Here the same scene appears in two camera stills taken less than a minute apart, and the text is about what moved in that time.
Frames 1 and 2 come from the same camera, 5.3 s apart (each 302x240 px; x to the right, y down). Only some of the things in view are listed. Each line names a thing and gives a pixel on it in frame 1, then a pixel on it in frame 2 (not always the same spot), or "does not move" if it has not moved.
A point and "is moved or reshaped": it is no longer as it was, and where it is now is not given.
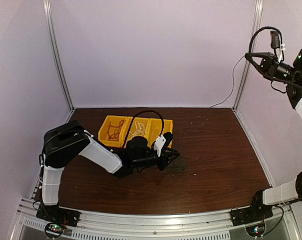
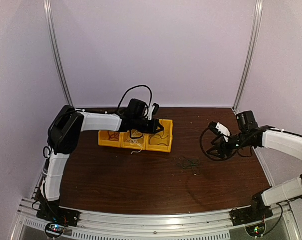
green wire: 180,168 -> 185,163
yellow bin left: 113,129 does not move
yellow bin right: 156,128 does not move
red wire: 113,131 does not move
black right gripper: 269,64 -> 222,151
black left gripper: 164,160 -> 153,130
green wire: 198,125 is moved or reshaped
